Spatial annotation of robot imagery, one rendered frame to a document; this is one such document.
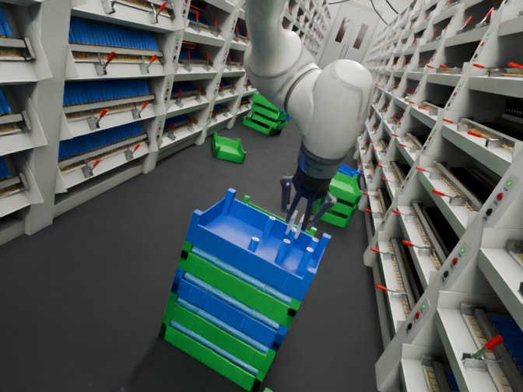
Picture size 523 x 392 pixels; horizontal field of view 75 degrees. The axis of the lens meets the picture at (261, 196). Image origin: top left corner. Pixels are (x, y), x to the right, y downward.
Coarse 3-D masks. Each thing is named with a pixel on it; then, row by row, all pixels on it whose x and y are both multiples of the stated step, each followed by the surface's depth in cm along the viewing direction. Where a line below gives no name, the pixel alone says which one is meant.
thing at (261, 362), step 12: (168, 300) 87; (168, 312) 88; (180, 312) 87; (192, 312) 86; (192, 324) 86; (204, 324) 85; (204, 336) 86; (216, 336) 85; (228, 336) 83; (228, 348) 85; (240, 348) 83; (252, 348) 82; (252, 360) 83; (264, 360) 82; (264, 372) 83
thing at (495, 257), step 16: (496, 240) 77; (512, 240) 76; (480, 256) 78; (496, 256) 75; (512, 256) 74; (496, 272) 70; (512, 272) 69; (496, 288) 70; (512, 288) 64; (512, 304) 64
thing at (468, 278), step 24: (480, 216) 84; (504, 216) 75; (480, 240) 80; (432, 288) 93; (456, 288) 84; (480, 288) 82; (432, 312) 88; (432, 336) 90; (384, 360) 103; (384, 384) 99
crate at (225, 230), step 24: (192, 216) 77; (216, 216) 93; (240, 216) 95; (264, 216) 93; (192, 240) 79; (216, 240) 76; (240, 240) 86; (264, 240) 90; (240, 264) 76; (264, 264) 74; (288, 264) 84; (312, 264) 87; (288, 288) 73
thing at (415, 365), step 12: (408, 348) 92; (420, 348) 92; (432, 348) 91; (408, 360) 93; (420, 360) 93; (432, 360) 90; (444, 360) 91; (408, 372) 90; (420, 372) 90; (432, 372) 88; (444, 372) 87; (408, 384) 86; (420, 384) 86; (432, 384) 85; (444, 384) 83; (456, 384) 83
